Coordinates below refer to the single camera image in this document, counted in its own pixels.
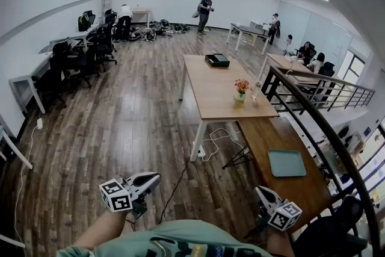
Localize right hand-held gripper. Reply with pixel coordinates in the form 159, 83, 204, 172
253, 185, 303, 232

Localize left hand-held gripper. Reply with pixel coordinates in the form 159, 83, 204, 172
99, 172, 162, 220

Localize person's left forearm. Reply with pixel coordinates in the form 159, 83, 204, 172
72, 208, 129, 251

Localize person's right forearm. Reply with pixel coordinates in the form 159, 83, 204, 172
265, 228, 295, 257

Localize dark wooden table black legs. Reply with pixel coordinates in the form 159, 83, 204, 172
222, 116, 333, 234

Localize teal plastic tray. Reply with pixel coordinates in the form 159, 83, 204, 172
267, 148, 307, 178

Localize person's green printed shirt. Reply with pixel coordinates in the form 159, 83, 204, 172
56, 218, 273, 257

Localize black office chair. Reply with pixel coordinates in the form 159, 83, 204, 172
32, 40, 69, 110
66, 35, 101, 88
94, 22, 119, 72
292, 194, 370, 257
103, 8, 119, 28

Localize dark metal stair railing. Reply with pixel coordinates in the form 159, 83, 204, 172
260, 65, 382, 257

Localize vase of orange flowers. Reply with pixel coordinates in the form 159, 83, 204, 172
233, 78, 251, 110

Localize light wooden table white legs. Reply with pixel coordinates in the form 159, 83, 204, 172
179, 54, 279, 163

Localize black open storage box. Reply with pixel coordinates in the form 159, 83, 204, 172
204, 52, 231, 68

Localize white table leg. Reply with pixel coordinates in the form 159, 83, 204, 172
0, 122, 34, 171

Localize pile of black gear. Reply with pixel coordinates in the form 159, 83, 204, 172
128, 19, 191, 43

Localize black framed window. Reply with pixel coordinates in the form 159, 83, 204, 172
336, 49, 366, 85

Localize long white desk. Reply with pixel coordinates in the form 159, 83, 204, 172
38, 23, 100, 55

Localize dark top table white legs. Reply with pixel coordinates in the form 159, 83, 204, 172
226, 22, 271, 56

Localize small wooden desk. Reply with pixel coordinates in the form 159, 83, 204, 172
131, 8, 152, 29

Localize black and green backpack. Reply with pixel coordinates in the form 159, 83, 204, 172
77, 12, 91, 33

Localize black floor cable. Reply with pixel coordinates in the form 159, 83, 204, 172
158, 158, 193, 224

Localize white power cable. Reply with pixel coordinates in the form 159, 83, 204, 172
200, 128, 251, 163

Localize thin white floor cable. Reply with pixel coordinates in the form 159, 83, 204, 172
13, 125, 40, 246

